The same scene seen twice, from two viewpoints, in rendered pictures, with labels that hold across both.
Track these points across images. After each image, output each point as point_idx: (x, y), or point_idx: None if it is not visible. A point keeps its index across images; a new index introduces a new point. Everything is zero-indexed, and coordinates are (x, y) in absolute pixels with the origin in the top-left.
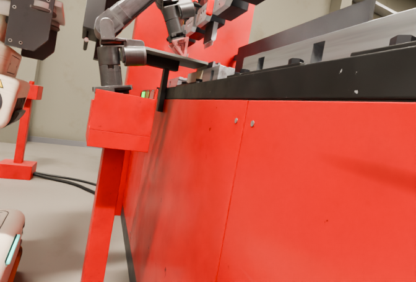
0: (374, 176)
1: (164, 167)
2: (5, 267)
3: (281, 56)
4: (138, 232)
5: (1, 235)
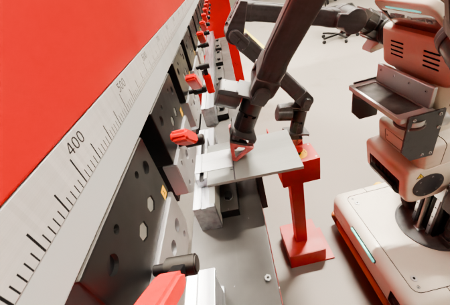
0: None
1: None
2: (350, 226)
3: (214, 94)
4: (280, 293)
5: (375, 243)
